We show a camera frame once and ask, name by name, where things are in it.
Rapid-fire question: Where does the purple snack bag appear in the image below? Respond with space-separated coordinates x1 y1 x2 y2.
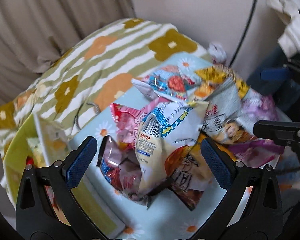
226 89 285 168

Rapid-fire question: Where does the black cable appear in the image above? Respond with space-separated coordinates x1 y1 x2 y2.
228 0 262 68

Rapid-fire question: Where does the blue red snack packet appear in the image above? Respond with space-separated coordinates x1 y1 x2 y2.
131 64 202 101

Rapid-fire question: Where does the white hanging cloth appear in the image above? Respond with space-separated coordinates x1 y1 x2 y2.
266 0 300 58

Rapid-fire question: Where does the yellow barbecue chips bag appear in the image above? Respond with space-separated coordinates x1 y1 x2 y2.
164 133 239 211

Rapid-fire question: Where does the orange white cake packet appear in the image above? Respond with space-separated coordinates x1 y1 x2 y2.
135 101 209 194

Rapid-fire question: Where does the green cardboard box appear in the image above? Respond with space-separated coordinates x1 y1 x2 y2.
4 114 125 239

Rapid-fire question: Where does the beige curtain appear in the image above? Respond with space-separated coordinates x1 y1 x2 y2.
0 0 135 105

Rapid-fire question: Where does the yellow black snack bag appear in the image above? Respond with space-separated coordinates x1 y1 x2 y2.
193 64 249 99

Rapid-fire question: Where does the mauve snack bag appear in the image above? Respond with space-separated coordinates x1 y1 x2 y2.
97 135 151 206

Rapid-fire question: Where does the pink marshmallow bag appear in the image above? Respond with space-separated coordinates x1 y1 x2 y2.
110 97 170 150

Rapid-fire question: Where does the green striped floral blanket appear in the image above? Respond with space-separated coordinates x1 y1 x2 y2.
0 17 211 140

